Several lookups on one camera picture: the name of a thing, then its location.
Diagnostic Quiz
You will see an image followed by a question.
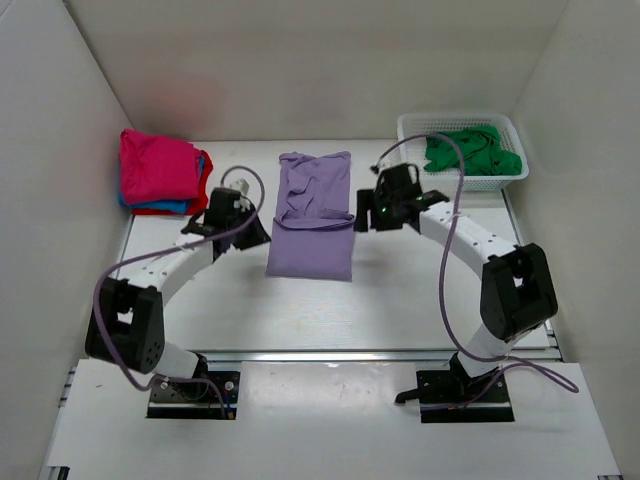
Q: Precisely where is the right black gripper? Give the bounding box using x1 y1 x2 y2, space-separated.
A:
354 190 400 234

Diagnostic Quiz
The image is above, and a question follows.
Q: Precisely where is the purple t shirt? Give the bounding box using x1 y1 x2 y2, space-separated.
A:
266 151 355 282

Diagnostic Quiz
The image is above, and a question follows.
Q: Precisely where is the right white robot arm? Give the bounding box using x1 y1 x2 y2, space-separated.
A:
354 163 558 403

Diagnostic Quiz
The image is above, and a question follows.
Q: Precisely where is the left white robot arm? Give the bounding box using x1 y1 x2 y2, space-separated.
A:
85 179 271 398

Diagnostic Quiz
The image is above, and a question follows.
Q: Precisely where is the folded red t shirt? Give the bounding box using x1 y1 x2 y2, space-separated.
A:
130 147 215 217

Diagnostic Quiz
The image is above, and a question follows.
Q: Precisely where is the folded blue t shirt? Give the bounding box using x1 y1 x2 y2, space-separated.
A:
117 152 207 214

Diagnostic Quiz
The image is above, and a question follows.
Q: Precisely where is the white plastic basket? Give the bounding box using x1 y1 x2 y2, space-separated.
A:
397 112 529 191

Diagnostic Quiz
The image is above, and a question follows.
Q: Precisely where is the folded pink t shirt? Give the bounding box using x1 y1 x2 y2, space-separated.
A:
119 129 200 205

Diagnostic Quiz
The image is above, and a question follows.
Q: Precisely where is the green t shirt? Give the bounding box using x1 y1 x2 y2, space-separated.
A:
424 125 523 176

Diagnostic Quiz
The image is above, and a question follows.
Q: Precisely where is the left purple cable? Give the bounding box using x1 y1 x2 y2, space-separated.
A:
94 165 266 419

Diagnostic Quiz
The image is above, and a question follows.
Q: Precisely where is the purple cable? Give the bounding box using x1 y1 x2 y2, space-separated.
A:
94 165 266 419
371 132 581 414

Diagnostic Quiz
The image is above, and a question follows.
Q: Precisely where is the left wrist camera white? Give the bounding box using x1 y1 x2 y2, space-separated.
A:
227 178 252 212

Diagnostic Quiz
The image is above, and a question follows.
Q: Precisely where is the aluminium rail front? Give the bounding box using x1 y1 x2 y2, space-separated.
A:
203 349 453 363

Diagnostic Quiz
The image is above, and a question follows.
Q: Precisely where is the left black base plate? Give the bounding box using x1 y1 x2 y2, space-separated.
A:
146 370 241 421

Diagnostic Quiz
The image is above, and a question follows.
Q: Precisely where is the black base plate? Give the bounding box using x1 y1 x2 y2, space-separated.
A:
146 370 241 421
395 370 515 424

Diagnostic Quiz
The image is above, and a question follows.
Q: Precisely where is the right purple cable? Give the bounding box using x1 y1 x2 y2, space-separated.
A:
371 132 581 414

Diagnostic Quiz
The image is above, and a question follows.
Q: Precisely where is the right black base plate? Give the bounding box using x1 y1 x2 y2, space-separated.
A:
395 370 515 424

